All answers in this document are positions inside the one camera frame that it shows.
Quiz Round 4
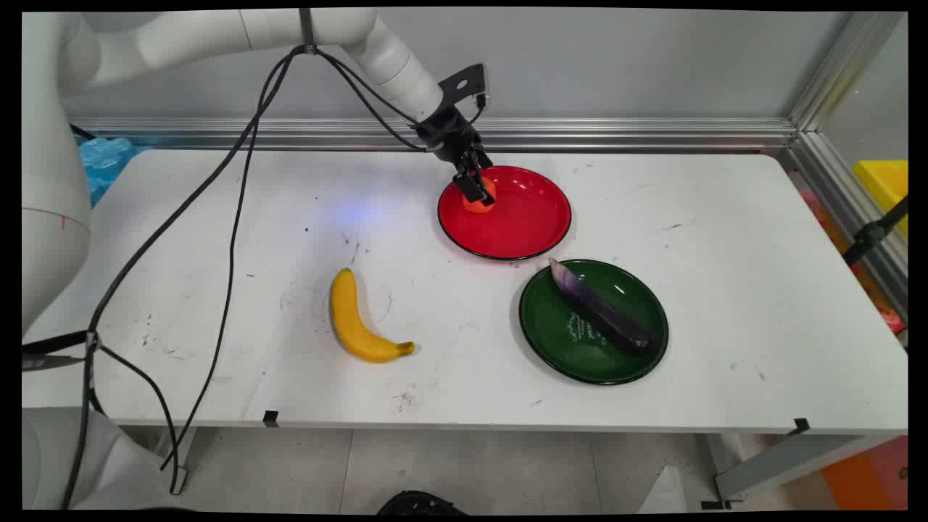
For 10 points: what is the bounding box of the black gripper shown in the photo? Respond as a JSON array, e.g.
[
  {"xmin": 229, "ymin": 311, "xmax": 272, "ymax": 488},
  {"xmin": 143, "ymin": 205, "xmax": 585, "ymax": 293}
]
[{"xmin": 415, "ymin": 106, "xmax": 495, "ymax": 204}]

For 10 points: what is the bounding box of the small orange toy fruit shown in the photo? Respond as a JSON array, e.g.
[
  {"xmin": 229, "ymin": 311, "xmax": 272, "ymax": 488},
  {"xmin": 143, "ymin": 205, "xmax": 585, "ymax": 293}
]
[{"xmin": 462, "ymin": 177, "xmax": 498, "ymax": 214}]

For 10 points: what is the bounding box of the purple toy eggplant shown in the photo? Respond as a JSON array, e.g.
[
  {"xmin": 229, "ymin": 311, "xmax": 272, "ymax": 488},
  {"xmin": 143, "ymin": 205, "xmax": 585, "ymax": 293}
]
[{"xmin": 548, "ymin": 257, "xmax": 653, "ymax": 356}]

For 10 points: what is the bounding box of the red round plate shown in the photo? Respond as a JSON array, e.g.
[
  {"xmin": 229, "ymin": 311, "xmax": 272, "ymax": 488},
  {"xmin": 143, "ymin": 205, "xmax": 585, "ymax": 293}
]
[{"xmin": 436, "ymin": 165, "xmax": 573, "ymax": 262}]

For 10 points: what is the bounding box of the green round plate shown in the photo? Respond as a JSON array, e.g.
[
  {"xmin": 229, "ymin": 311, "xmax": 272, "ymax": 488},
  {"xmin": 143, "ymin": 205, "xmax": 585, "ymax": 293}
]
[{"xmin": 518, "ymin": 258, "xmax": 670, "ymax": 386}]

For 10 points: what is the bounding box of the yellow toy banana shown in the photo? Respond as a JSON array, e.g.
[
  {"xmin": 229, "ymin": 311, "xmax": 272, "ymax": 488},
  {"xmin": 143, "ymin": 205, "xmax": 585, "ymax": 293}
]
[{"xmin": 330, "ymin": 268, "xmax": 416, "ymax": 364}]

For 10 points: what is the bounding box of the black round object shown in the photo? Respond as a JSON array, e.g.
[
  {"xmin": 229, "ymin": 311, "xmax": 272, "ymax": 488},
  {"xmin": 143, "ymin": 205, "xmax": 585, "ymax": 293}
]
[{"xmin": 377, "ymin": 490, "xmax": 468, "ymax": 516}]

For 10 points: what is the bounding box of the blue plastic bag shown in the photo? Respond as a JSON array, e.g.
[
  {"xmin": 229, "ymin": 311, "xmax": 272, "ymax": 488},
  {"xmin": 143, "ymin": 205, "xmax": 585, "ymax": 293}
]
[{"xmin": 76, "ymin": 136, "xmax": 149, "ymax": 207}]

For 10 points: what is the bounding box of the yellow box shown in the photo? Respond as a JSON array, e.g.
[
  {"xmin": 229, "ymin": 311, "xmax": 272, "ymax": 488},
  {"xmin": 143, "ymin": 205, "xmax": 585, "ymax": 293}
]
[{"xmin": 853, "ymin": 159, "xmax": 908, "ymax": 240}]

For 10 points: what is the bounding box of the grey table leg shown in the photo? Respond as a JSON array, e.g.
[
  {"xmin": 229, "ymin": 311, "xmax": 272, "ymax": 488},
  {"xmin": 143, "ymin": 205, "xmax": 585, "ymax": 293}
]
[{"xmin": 700, "ymin": 434, "xmax": 900, "ymax": 510}]

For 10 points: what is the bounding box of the orange box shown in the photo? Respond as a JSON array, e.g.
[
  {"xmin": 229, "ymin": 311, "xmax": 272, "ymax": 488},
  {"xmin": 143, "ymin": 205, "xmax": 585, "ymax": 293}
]
[{"xmin": 819, "ymin": 435, "xmax": 908, "ymax": 511}]

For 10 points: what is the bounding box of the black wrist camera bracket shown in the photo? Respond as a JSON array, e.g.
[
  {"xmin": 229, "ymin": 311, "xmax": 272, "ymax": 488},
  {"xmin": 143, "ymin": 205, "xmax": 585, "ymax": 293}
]
[{"xmin": 437, "ymin": 63, "xmax": 490, "ymax": 109}]

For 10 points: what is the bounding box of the aluminium frame rail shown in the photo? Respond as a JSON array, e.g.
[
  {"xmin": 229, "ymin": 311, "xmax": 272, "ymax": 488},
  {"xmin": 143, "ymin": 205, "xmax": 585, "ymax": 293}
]
[{"xmin": 67, "ymin": 116, "xmax": 798, "ymax": 153}]

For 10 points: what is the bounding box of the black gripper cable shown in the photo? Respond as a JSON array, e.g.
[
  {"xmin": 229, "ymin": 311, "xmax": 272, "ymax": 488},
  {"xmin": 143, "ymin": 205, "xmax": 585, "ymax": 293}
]
[{"xmin": 310, "ymin": 46, "xmax": 437, "ymax": 153}]

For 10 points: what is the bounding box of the thin black cable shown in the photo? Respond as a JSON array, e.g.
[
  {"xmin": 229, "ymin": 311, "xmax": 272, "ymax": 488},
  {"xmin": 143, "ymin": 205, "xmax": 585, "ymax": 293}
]
[{"xmin": 93, "ymin": 54, "xmax": 298, "ymax": 496}]

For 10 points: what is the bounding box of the thick black cable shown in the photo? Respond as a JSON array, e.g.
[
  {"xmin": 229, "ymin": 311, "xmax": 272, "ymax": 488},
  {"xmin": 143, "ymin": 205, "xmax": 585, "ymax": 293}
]
[{"xmin": 61, "ymin": 45, "xmax": 307, "ymax": 510}]

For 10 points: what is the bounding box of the aluminium frame post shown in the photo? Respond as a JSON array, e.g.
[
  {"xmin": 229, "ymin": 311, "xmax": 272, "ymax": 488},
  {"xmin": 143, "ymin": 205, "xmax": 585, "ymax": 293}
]
[{"xmin": 779, "ymin": 11, "xmax": 908, "ymax": 320}]

